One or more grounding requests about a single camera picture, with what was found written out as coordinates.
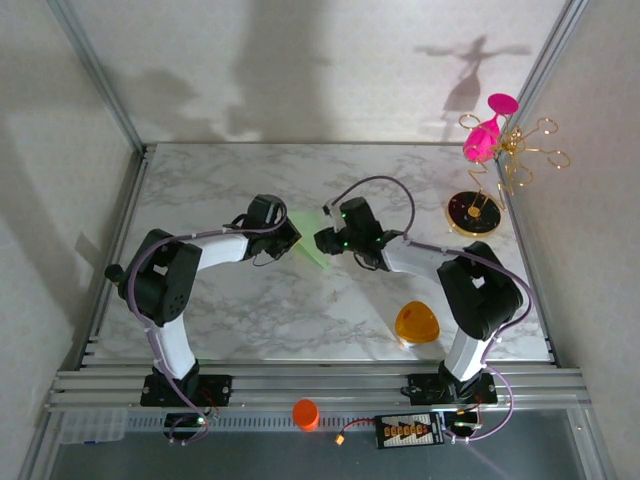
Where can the green square paper sheet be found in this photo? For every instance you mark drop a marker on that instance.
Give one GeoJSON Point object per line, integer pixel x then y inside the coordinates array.
{"type": "Point", "coordinates": [310, 235]}

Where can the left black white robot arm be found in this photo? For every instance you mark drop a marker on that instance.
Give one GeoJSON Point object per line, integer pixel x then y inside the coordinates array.
{"type": "Point", "coordinates": [165, 285]}

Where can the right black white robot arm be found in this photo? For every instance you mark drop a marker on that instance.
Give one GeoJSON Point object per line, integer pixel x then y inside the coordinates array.
{"type": "Point", "coordinates": [480, 295]}

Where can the orange translucent cup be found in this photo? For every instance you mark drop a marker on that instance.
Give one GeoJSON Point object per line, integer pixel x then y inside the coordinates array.
{"type": "Point", "coordinates": [417, 322]}

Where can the pink wine glass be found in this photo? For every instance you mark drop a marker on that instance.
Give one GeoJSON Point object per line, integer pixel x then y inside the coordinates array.
{"type": "Point", "coordinates": [480, 142]}

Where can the orange plastic cylinder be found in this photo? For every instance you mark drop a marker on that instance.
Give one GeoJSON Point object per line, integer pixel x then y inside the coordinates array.
{"type": "Point", "coordinates": [306, 415]}

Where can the black charger board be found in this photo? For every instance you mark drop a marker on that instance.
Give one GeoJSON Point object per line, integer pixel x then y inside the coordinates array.
{"type": "Point", "coordinates": [407, 430]}

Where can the black controller box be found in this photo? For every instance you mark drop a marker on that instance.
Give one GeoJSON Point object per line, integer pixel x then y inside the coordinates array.
{"type": "Point", "coordinates": [462, 425]}
{"type": "Point", "coordinates": [182, 422]}

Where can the clear plastic organizer box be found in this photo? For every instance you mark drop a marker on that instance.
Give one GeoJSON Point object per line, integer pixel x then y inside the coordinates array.
{"type": "Point", "coordinates": [92, 425]}

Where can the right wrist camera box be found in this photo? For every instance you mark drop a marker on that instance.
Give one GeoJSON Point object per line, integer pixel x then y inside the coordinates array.
{"type": "Point", "coordinates": [330, 207]}

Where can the aluminium mounting rail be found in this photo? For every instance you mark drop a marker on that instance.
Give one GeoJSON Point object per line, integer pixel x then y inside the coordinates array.
{"type": "Point", "coordinates": [325, 387]}

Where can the aluminium side rail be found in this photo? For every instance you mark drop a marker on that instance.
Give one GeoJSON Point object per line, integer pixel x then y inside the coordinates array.
{"type": "Point", "coordinates": [118, 240]}
{"type": "Point", "coordinates": [517, 215]}

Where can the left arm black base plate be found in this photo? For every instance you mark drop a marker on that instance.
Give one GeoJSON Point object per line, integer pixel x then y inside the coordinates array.
{"type": "Point", "coordinates": [220, 387]}

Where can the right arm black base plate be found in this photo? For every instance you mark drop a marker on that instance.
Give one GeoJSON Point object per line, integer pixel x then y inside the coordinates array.
{"type": "Point", "coordinates": [422, 392]}

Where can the aluminium frame post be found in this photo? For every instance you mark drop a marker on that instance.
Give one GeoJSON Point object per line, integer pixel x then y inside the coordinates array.
{"type": "Point", "coordinates": [546, 55]}
{"type": "Point", "coordinates": [96, 70]}

